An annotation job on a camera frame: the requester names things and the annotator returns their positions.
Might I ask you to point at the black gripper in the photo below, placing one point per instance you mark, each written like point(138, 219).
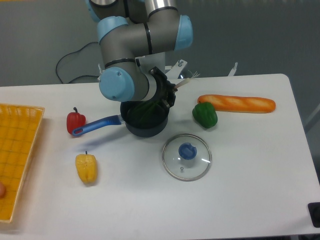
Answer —
point(165, 90)

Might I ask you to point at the green onion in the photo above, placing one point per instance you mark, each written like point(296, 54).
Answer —
point(146, 114)

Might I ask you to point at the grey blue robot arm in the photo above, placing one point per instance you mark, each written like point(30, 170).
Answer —
point(131, 29)

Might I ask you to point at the green bell pepper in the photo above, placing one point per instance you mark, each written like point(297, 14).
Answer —
point(205, 114)

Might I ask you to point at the baguette bread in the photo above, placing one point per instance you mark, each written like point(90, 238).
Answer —
point(239, 104)

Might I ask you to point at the glass lid with blue knob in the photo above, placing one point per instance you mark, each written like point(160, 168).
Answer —
point(186, 157)

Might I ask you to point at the red bell pepper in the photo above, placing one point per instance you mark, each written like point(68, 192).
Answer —
point(74, 120)

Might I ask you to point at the yellow bell pepper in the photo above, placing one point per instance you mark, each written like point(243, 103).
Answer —
point(87, 168)

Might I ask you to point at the yellow woven basket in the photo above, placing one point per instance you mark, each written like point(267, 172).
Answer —
point(19, 126)

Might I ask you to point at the black object at table corner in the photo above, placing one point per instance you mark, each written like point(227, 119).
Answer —
point(314, 212)

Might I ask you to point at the dark pot with blue handle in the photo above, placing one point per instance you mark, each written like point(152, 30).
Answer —
point(119, 120)

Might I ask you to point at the white table clamp bracket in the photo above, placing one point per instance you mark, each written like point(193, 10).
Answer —
point(233, 70)

